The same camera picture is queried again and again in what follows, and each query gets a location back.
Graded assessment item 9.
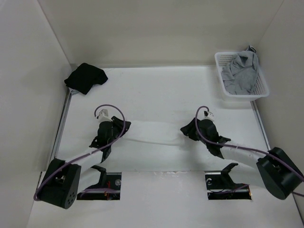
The white tank top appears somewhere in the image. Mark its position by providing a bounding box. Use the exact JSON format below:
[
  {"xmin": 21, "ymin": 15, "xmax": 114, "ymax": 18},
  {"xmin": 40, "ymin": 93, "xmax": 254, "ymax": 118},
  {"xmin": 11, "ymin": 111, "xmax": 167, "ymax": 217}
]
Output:
[{"xmin": 123, "ymin": 121, "xmax": 185, "ymax": 146}]

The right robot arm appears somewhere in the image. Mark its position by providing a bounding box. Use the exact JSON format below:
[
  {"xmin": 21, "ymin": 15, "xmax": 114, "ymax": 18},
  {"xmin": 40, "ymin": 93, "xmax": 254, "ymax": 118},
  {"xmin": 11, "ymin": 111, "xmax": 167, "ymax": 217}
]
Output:
[{"xmin": 180, "ymin": 118, "xmax": 304, "ymax": 200}]

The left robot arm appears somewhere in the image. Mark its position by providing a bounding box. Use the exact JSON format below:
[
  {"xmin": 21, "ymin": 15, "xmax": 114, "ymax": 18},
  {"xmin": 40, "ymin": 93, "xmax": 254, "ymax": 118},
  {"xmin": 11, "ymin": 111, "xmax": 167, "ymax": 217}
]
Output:
[{"xmin": 34, "ymin": 116, "xmax": 131, "ymax": 209}]

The folded black tank top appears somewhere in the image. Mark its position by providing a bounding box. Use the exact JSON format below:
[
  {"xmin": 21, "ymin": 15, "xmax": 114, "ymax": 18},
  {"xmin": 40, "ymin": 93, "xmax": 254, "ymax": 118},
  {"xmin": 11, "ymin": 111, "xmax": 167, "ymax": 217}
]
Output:
[{"xmin": 64, "ymin": 63, "xmax": 108, "ymax": 95}]

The grey tank top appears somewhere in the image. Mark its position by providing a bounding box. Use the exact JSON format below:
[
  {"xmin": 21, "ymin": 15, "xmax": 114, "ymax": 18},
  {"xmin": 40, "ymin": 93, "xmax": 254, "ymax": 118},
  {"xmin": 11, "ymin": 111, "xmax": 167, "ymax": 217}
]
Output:
[{"xmin": 221, "ymin": 46, "xmax": 259, "ymax": 95}]

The white plastic basket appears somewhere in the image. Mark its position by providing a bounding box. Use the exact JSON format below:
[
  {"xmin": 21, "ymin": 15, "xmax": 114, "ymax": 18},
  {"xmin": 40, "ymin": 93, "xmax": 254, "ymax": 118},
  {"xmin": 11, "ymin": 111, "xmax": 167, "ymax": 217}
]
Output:
[{"xmin": 214, "ymin": 52, "xmax": 269, "ymax": 102}]

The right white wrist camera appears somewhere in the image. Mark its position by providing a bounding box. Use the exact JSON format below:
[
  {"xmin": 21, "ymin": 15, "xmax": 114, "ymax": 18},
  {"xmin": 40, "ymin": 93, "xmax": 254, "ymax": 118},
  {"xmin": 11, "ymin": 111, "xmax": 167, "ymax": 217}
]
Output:
[{"xmin": 204, "ymin": 111, "xmax": 214, "ymax": 122}]

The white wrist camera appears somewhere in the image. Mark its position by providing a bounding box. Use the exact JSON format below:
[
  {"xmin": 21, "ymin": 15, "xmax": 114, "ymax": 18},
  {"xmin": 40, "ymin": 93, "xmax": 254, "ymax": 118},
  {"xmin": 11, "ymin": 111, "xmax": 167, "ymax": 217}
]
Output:
[
  {"xmin": 96, "ymin": 109, "xmax": 112, "ymax": 123},
  {"xmin": 204, "ymin": 111, "xmax": 214, "ymax": 122}
]

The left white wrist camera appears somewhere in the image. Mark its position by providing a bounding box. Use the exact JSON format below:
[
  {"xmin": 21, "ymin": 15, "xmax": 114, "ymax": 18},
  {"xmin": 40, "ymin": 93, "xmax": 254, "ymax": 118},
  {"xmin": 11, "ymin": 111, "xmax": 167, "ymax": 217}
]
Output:
[{"xmin": 96, "ymin": 109, "xmax": 112, "ymax": 123}]

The right metal table rail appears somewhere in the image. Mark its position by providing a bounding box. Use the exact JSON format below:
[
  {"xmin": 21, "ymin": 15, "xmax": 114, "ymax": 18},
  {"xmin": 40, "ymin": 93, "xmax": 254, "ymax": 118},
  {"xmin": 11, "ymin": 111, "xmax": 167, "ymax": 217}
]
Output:
[{"xmin": 250, "ymin": 101, "xmax": 271, "ymax": 151}]

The metal table rail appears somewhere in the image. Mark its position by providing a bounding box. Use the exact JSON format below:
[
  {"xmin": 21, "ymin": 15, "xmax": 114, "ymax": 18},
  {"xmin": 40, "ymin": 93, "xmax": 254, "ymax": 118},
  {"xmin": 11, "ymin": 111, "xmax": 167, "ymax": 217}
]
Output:
[
  {"xmin": 47, "ymin": 89, "xmax": 72, "ymax": 166},
  {"xmin": 250, "ymin": 101, "xmax": 271, "ymax": 151}
]

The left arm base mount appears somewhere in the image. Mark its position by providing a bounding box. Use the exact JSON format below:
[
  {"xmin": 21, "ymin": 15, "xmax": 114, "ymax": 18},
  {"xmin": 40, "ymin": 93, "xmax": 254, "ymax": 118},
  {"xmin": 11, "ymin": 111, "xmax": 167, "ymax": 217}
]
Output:
[{"xmin": 77, "ymin": 165, "xmax": 122, "ymax": 200}]

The left metal table rail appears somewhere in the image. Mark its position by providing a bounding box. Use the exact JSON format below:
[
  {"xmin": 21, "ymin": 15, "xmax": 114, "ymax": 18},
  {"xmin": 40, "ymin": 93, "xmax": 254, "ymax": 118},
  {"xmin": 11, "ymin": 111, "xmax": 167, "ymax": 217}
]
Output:
[{"xmin": 47, "ymin": 89, "xmax": 72, "ymax": 166}]

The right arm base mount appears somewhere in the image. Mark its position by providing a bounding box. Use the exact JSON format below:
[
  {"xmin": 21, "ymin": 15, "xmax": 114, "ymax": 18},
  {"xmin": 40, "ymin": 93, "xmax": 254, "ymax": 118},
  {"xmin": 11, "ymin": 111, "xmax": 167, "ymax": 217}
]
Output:
[{"xmin": 205, "ymin": 163, "xmax": 252, "ymax": 200}]

